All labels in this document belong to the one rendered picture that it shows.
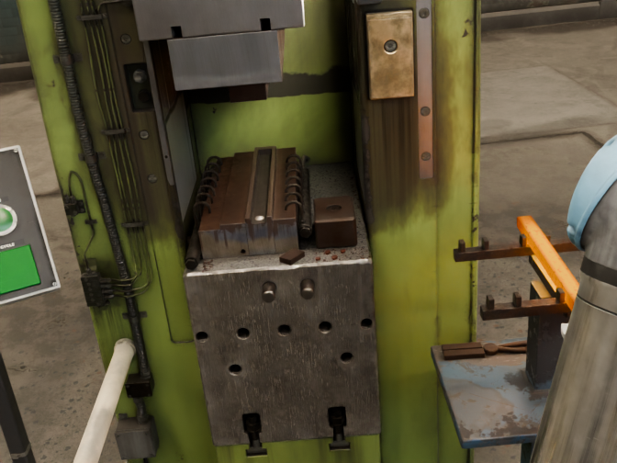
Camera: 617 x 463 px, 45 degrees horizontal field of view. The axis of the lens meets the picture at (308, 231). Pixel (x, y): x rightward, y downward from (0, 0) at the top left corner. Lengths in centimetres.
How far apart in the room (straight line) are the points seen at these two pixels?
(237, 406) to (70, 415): 117
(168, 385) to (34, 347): 134
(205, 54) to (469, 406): 82
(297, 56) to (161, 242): 57
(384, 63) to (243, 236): 45
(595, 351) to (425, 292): 113
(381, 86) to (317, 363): 59
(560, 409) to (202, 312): 98
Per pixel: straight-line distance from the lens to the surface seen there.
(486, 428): 145
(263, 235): 152
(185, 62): 141
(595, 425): 68
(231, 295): 152
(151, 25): 141
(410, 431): 202
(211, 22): 139
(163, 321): 182
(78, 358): 304
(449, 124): 162
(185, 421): 199
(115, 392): 171
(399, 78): 155
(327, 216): 153
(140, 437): 197
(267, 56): 140
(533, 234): 151
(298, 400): 167
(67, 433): 269
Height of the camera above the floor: 163
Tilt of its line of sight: 26 degrees down
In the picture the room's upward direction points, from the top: 5 degrees counter-clockwise
